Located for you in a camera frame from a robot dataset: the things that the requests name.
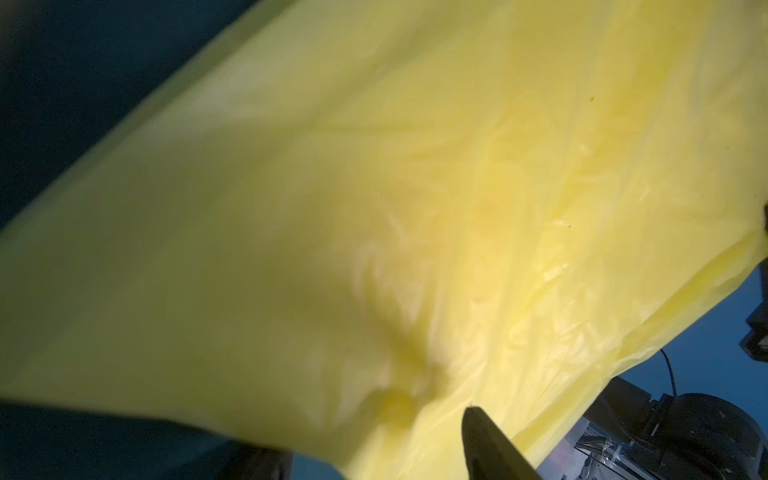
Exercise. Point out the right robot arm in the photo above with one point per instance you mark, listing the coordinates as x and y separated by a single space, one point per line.
711 424

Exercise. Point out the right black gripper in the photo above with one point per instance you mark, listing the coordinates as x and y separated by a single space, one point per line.
754 344

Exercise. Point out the yellow raincoat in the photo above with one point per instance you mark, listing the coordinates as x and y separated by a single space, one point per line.
344 222

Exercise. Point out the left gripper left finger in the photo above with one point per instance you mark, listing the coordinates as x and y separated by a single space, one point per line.
258 463

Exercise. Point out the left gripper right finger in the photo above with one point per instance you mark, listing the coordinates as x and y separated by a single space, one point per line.
489 454

